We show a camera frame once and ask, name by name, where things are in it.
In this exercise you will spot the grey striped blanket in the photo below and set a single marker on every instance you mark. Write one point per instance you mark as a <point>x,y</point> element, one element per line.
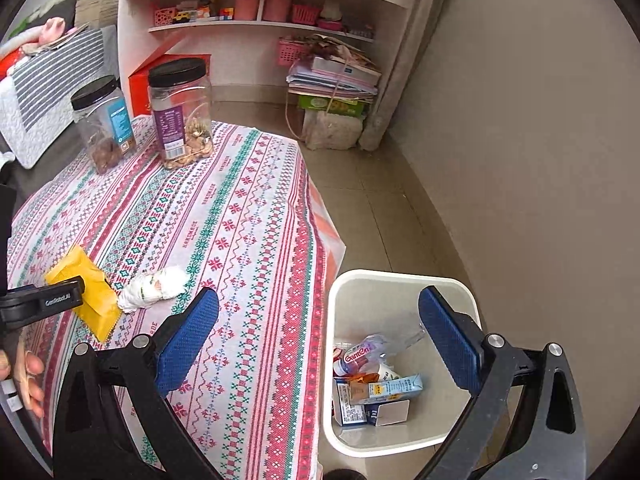
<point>45,90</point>

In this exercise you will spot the pink plush toy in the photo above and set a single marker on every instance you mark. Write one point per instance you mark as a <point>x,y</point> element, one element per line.
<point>52,30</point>

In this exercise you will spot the blue and white carton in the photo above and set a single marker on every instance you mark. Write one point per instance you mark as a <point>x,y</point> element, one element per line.
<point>350,410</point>

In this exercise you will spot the white trash bin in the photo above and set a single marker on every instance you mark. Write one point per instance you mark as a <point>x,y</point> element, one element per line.
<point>360,290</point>

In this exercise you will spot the crumpled white paper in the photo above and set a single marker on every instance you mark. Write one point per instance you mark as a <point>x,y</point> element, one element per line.
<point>152,290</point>

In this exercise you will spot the clear jar with blue label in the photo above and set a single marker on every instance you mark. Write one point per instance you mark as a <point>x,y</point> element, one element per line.
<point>102,125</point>

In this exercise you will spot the white plastic bag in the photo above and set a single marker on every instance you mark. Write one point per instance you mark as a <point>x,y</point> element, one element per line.
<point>332,132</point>

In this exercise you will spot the clear jar with purple label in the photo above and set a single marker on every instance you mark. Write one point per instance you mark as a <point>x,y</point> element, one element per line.
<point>180,115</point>

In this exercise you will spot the orange plastic wrapper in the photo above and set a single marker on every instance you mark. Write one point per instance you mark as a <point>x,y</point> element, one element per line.
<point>365,377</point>

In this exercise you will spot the white bookshelf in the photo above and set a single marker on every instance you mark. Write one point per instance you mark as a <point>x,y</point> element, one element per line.
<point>400,35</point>

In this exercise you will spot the clear plastic bottle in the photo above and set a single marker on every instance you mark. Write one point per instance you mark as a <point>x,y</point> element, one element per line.
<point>367,350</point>

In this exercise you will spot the person's left hand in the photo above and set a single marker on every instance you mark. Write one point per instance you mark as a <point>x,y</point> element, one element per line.
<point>27,385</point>

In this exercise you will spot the red cardboard box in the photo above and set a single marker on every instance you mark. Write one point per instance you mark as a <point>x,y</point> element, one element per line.
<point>140,90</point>

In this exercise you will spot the light blue carton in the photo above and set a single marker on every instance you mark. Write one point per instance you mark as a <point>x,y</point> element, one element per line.
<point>397,387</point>

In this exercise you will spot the patterned tablecloth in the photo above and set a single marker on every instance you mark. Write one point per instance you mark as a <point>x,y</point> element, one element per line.
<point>240,240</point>

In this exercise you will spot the orange plush toy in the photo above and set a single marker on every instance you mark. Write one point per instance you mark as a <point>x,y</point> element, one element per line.
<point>10,65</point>

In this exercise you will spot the pink perforated box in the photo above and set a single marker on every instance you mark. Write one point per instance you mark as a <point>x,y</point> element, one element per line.
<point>164,16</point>

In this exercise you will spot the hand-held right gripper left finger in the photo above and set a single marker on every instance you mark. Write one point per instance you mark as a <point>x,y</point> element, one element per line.
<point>187,345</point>

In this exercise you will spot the yellow toy car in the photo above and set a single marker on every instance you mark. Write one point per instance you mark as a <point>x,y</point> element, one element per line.
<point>184,16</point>

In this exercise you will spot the green cardboard box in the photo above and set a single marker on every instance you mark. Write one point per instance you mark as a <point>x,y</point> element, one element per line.
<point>330,106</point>

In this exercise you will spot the yellow snack packet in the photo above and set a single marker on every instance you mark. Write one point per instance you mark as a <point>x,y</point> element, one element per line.
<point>95,300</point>

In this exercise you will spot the small pink basket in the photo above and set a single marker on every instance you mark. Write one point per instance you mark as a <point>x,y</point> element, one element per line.
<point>305,15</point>

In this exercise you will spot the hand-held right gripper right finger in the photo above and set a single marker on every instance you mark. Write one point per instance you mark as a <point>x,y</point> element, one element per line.
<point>450,340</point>

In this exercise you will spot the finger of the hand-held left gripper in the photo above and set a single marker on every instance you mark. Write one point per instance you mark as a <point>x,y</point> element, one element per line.
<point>40,302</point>

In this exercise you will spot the pile of papers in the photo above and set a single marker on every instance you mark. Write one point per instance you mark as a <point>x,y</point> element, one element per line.
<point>335,72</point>

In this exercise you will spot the large pink basket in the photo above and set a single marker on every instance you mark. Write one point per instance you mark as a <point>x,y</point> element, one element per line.
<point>290,52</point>

